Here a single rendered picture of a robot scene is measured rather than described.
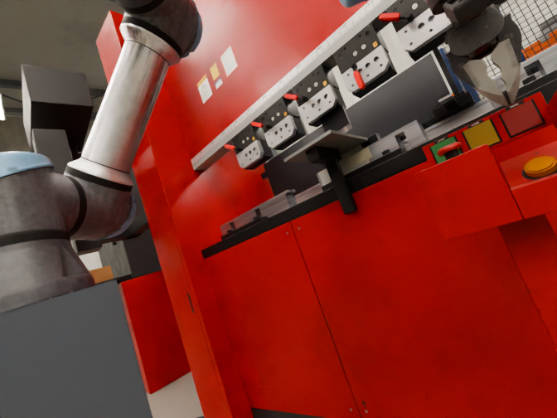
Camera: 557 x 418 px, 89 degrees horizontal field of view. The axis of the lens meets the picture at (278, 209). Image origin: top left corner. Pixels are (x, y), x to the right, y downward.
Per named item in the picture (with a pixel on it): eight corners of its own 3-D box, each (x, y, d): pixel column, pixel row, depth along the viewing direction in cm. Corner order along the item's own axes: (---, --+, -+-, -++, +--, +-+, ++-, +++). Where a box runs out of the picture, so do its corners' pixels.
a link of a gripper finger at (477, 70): (508, 107, 48) (484, 59, 48) (510, 103, 43) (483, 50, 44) (487, 117, 50) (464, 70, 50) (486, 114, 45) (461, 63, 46)
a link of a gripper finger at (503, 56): (532, 95, 46) (506, 46, 47) (536, 90, 41) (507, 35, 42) (508, 107, 48) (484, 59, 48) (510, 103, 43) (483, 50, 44)
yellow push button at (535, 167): (532, 186, 44) (527, 175, 43) (525, 172, 47) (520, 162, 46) (564, 175, 42) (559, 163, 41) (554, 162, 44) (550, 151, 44)
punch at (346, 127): (328, 141, 108) (320, 119, 110) (331, 142, 110) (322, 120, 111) (351, 128, 102) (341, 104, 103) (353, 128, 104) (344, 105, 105)
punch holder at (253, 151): (240, 170, 135) (230, 138, 137) (253, 170, 141) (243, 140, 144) (262, 155, 126) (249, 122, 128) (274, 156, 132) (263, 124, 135)
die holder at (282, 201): (225, 243, 151) (219, 226, 152) (233, 240, 155) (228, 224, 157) (294, 211, 120) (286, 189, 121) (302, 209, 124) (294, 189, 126)
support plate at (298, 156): (284, 162, 89) (283, 159, 89) (326, 163, 109) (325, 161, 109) (331, 133, 78) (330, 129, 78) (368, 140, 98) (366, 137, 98)
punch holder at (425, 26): (406, 55, 85) (385, 8, 88) (414, 62, 92) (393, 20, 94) (461, 16, 76) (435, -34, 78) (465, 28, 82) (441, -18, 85)
